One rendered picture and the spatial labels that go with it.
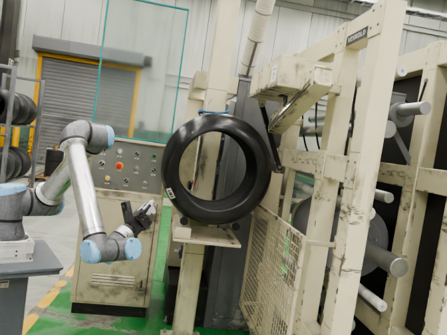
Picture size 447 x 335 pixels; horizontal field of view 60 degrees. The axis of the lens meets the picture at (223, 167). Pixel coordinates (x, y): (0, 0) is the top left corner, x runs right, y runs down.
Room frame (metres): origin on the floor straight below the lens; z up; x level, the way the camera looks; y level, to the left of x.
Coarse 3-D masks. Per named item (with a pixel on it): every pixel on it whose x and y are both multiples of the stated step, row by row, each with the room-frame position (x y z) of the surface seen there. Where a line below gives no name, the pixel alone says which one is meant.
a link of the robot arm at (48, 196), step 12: (96, 132) 1.77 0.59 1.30; (108, 132) 1.82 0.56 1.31; (96, 144) 1.79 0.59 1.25; (108, 144) 1.82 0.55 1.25; (60, 168) 1.92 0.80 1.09; (48, 180) 1.99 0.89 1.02; (60, 180) 1.94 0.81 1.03; (36, 192) 2.01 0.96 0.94; (48, 192) 1.99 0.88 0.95; (60, 192) 2.00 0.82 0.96; (36, 204) 2.01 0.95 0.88; (48, 204) 2.02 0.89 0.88; (60, 204) 2.11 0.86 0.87
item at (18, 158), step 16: (0, 64) 4.85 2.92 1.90; (32, 80) 6.08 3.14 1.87; (0, 96) 5.59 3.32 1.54; (16, 96) 5.38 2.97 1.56; (0, 112) 5.94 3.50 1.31; (16, 112) 5.11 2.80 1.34; (32, 112) 5.80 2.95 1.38; (0, 128) 6.02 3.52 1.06; (0, 160) 4.94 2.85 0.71; (16, 160) 5.40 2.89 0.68; (0, 176) 4.87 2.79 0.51; (16, 176) 5.52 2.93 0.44; (32, 176) 6.11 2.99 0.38
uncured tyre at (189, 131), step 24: (192, 120) 2.02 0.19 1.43; (216, 120) 2.00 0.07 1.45; (240, 120) 2.05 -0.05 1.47; (168, 144) 2.00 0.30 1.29; (240, 144) 2.31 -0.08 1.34; (264, 144) 2.07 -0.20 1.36; (168, 168) 1.97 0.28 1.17; (264, 168) 2.04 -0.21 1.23; (240, 192) 2.31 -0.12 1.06; (264, 192) 2.07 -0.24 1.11; (192, 216) 2.01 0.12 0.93; (216, 216) 2.00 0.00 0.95; (240, 216) 2.04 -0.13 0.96
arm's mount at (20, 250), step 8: (0, 240) 1.86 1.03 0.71; (8, 240) 1.89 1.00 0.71; (16, 240) 1.91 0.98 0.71; (24, 240) 1.94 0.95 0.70; (32, 240) 1.96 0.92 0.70; (0, 248) 1.84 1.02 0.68; (8, 248) 1.86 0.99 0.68; (16, 248) 1.88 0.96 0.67; (24, 248) 1.90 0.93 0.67; (32, 248) 1.93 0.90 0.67; (0, 256) 1.84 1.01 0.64; (8, 256) 1.86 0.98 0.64; (16, 256) 1.88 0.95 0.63; (24, 256) 1.91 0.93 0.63
